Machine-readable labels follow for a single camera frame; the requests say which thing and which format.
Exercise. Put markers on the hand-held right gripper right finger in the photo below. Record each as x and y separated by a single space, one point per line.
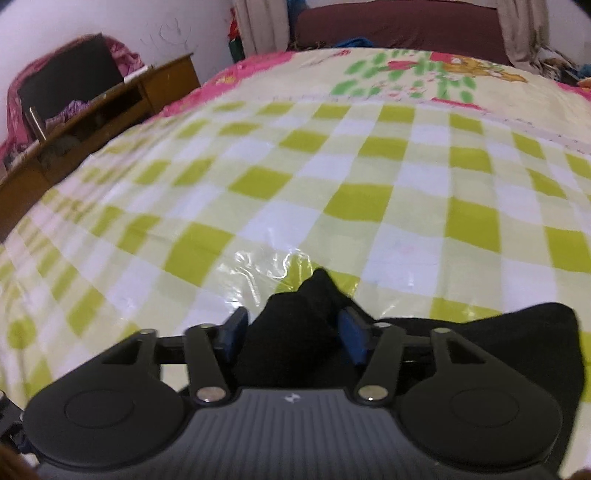
354 337

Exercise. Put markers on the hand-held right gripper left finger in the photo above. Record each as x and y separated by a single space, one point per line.
233 334

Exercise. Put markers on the black pants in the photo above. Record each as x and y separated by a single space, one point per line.
295 341

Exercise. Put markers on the wooden desk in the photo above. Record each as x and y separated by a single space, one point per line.
106 129

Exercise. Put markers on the pink floral cartoon quilt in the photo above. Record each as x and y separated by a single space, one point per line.
415 76

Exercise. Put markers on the purple cloth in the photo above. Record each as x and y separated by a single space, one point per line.
69 110

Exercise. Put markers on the small blue cloth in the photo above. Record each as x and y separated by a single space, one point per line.
352 43

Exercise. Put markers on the red and green bag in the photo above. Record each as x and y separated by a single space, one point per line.
236 39

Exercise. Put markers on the pink patterned cloth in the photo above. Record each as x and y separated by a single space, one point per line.
124 57

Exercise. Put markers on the beige curtain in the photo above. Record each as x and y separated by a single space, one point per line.
258 30
521 34

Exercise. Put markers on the black monitor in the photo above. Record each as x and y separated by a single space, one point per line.
69 76

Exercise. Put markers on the maroon sofa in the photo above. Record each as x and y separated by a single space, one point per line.
401 25

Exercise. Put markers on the blue hanging cloth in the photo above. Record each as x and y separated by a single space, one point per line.
298 5

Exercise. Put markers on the colourful clothes pile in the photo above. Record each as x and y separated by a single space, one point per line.
568 67

